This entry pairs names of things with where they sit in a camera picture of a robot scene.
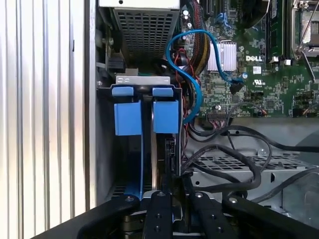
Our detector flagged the multicoloured power wire bundle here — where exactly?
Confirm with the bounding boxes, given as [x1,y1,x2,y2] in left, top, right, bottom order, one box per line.
[189,0,212,77]

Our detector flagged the red and black wires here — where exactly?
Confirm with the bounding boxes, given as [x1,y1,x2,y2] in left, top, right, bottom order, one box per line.
[174,48,197,152]

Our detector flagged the CPU socket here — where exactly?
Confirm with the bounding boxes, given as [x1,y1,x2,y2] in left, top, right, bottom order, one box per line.
[286,0,319,62]

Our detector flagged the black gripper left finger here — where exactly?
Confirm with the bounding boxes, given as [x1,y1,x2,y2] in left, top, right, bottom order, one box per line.
[31,174,174,239]

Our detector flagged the black PC case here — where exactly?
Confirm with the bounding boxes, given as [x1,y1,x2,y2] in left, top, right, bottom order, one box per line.
[83,0,319,239]

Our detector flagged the blue disk carrier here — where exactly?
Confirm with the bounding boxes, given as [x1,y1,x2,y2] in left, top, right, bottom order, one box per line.
[111,85,174,97]

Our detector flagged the green RAM stick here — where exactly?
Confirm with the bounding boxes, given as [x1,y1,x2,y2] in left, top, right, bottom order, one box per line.
[267,0,285,64]

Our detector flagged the thick looped black cable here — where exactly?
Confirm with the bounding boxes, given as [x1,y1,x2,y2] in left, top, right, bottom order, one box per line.
[181,143,263,198]

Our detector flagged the green motherboard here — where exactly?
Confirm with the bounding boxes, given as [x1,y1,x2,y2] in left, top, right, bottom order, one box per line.
[179,0,319,120]

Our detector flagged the perforated metal drive cage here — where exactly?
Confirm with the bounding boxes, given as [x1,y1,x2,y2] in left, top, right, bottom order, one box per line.
[184,146,319,217]

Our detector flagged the long black cable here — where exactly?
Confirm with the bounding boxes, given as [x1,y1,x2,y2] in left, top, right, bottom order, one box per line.
[224,125,319,153]

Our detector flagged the silver finned heat sink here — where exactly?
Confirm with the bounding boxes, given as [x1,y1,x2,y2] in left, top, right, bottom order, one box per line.
[208,41,237,73]

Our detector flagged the silver power supply unit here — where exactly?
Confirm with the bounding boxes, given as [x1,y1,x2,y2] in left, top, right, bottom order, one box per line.
[98,0,181,62]

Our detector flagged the hard disk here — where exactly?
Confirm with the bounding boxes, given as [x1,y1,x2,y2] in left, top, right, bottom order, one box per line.
[113,99,180,201]

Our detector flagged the metal locking lever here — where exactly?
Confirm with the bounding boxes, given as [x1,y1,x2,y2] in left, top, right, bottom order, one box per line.
[294,46,317,83]

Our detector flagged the black heat sink fan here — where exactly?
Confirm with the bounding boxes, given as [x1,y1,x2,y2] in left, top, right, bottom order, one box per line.
[240,0,271,28]

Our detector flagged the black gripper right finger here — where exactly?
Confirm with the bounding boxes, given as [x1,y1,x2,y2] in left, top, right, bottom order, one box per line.
[181,173,319,239]

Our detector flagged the blue disk wire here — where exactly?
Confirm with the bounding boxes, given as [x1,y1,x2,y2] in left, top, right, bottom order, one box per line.
[165,29,245,124]

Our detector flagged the disk bay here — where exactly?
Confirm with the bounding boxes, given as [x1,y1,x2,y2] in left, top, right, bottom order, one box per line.
[96,74,185,200]

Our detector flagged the flat multi-wire connector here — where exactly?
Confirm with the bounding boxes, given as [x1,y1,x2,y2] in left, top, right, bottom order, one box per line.
[206,111,231,124]

